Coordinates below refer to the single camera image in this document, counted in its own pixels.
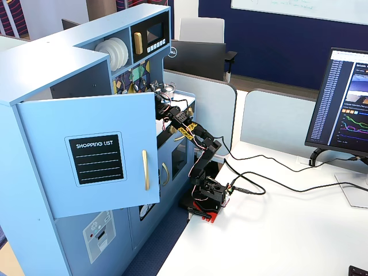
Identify red robot mount plate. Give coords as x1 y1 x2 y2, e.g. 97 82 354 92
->
179 198 228 224

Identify blue dishwasher door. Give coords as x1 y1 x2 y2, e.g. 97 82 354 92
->
128 135 173 248

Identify silver monitor stand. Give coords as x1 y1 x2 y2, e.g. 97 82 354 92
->
309 148 368 209

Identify blue shopping list fridge door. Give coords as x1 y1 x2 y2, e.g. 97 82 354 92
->
16 91 161 219

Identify black Dell monitor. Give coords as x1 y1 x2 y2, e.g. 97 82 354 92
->
163 39 227 82

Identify steel pot with lid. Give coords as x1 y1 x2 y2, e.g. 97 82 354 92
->
149 80 178 100

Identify black keyboard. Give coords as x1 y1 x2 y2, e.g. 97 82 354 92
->
348 264 368 276

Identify blue toy kitchen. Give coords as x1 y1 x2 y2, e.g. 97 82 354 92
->
0 3 197 276

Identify blue ice dispenser door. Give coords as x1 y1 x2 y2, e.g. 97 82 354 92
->
54 207 136 276

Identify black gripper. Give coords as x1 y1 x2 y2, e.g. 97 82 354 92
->
155 93 173 119

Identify black toy microwave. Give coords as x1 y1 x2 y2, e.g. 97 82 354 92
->
131 13 170 63

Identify light grey desk divider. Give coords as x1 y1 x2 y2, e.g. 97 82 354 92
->
240 89 319 162
163 70 238 158

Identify whiteboard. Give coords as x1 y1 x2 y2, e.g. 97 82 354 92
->
231 0 368 26

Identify white toy plate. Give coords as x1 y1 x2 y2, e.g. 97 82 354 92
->
94 40 120 72
102 38 125 71
110 37 129 70

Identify blue oven door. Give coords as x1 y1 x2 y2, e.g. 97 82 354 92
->
169 131 196 185

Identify black monitor with graphs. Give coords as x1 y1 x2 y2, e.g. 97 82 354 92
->
304 47 368 175

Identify grey office chair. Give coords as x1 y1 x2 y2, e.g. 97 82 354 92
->
178 17 238 83

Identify black cable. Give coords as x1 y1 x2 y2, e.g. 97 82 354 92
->
214 136 363 173
223 158 267 196
229 171 368 194

